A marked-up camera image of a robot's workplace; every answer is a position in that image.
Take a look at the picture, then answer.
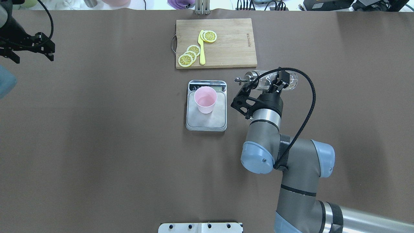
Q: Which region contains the purple cloth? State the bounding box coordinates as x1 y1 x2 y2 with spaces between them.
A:
167 0 195 9

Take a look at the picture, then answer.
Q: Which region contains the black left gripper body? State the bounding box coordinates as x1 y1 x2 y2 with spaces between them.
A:
0 32 56 64

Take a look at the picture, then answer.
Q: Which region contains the glass sauce bottle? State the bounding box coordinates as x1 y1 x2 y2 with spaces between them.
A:
234 70 298 91

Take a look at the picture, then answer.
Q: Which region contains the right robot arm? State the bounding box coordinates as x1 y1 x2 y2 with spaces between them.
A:
231 67 413 233

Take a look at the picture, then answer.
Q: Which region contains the pink plastic cup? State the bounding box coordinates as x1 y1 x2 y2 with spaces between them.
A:
194 86 217 114

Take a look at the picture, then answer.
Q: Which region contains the digital kitchen scale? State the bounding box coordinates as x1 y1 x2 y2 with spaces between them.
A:
186 80 227 132

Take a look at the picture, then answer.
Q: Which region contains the lemon slice front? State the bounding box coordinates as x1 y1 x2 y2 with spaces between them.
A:
177 54 193 67

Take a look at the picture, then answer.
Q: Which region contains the lemon slice back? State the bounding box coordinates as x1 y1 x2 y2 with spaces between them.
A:
187 45 201 56

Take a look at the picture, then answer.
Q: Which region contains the lemon slice middle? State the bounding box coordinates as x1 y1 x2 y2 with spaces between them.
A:
183 51 198 62

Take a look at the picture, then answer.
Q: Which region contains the lemon slice on knife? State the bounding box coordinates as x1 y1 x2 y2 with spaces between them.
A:
201 30 217 43

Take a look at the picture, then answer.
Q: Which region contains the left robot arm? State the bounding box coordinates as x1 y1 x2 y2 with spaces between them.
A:
0 0 56 64

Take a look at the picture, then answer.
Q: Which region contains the yellow plastic knife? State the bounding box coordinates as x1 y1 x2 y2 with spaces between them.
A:
198 30 206 65

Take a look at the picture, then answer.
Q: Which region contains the wooden cutting board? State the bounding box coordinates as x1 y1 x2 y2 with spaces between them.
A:
175 18 257 69

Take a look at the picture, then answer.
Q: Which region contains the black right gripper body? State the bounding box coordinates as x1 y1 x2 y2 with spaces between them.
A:
231 71 289 119

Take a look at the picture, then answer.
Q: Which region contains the aluminium frame post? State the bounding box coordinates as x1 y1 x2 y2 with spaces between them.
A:
195 0 211 15

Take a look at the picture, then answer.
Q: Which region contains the white bracket plate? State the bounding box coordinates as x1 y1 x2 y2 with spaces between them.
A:
158 222 244 233

